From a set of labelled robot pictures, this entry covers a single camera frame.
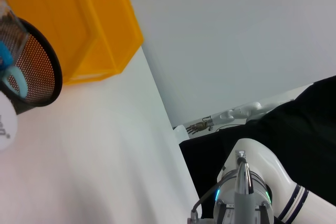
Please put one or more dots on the black mesh pen holder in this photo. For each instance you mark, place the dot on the black mesh pen holder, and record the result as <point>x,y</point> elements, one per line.
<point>39,58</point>

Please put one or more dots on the clear plastic ruler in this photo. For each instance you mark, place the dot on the clear plastic ruler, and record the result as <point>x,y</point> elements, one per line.
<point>19,31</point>

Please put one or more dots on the bronze mechanical hand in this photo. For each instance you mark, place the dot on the bronze mechanical hand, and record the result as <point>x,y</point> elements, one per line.
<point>197,127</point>

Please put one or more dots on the blue scissors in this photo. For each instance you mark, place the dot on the blue scissors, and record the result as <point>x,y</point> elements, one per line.
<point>22,82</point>

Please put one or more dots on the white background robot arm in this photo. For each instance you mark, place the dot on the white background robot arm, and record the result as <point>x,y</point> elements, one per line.
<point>246,111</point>

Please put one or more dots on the yellow plastic bin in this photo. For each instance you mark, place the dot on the yellow plastic bin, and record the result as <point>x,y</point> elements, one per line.
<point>78,24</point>

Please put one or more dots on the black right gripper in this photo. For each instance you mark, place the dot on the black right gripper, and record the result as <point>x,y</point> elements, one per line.
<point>266,216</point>

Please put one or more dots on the grey ballpoint pen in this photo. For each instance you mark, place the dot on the grey ballpoint pen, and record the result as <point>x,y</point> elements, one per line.
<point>244,203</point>

